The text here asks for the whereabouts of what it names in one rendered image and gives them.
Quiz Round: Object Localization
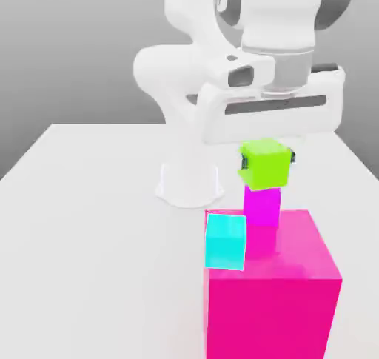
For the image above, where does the large pink box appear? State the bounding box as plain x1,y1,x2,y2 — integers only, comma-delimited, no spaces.
203,209,343,359

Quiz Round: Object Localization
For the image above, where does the small magenta cube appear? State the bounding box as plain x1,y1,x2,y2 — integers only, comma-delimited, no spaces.
243,185,282,229

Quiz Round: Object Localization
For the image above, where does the small green cube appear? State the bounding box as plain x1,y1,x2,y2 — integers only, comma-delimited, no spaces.
241,138,291,192

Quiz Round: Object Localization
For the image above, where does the small cyan cube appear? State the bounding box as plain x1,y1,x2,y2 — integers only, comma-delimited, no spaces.
204,212,247,272

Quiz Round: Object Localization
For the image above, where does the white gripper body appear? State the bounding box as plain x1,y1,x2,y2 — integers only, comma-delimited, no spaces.
195,64,347,146

